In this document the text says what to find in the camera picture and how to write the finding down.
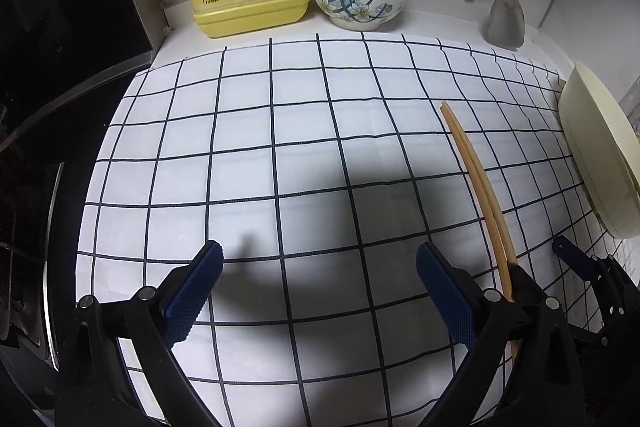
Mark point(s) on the floral ceramic bowl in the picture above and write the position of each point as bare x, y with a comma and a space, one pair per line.
360, 14

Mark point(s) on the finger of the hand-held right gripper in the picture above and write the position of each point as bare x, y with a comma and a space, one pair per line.
575, 257
625, 307

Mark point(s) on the white black checkered cloth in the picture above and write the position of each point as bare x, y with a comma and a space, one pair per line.
300, 132

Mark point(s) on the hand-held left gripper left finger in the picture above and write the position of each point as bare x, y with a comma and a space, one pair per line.
192, 292

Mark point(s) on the cream plastic basin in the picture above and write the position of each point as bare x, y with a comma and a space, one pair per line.
595, 157

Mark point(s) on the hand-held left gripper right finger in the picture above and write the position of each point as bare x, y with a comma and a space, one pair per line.
445, 292

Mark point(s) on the tan wooden chopstick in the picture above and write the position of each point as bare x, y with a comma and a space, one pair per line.
486, 212
501, 227

